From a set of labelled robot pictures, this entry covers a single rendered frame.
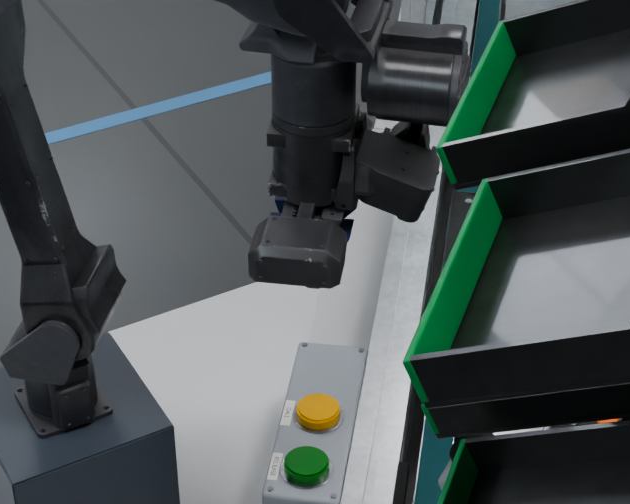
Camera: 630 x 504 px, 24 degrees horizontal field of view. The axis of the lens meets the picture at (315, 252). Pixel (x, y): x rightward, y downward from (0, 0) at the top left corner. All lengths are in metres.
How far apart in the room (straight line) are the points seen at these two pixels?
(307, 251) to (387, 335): 0.50
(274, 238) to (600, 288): 0.41
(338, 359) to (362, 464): 0.14
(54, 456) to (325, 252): 0.35
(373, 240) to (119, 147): 1.85
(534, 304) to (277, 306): 1.06
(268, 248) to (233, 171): 2.46
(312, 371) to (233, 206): 1.91
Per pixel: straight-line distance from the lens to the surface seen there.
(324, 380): 1.39
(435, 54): 0.95
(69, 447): 1.20
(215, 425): 1.50
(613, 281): 0.59
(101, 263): 1.13
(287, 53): 0.95
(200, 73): 3.81
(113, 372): 1.26
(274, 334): 1.60
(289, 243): 0.96
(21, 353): 1.16
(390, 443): 1.33
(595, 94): 0.71
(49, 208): 1.10
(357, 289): 1.66
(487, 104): 0.73
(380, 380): 1.39
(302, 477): 1.29
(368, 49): 0.92
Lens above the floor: 1.89
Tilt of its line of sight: 37 degrees down
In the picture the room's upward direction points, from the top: straight up
